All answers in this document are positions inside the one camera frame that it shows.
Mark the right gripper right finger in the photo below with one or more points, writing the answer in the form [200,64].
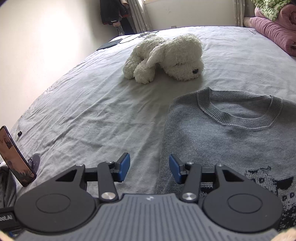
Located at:
[189,174]

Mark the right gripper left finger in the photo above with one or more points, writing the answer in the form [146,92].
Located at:
[110,172]

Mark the grey knitted cat sweater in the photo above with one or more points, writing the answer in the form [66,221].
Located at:
[250,133]

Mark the dark hanging clothes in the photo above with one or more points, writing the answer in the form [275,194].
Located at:
[116,13]

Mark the grey bed sheet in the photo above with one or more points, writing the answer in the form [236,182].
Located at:
[93,114]

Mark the smartphone on stand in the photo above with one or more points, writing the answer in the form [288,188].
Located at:
[12,156]

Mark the white plush dog toy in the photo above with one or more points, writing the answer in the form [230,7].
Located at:
[180,58]

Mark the dark tablet on bed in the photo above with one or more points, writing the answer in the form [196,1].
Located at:
[109,44]

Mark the grey curtain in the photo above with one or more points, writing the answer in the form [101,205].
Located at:
[140,16]

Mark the pink folded quilt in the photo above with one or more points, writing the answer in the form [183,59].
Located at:
[281,30]

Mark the green patterned cloth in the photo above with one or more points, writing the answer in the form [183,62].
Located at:
[270,8]

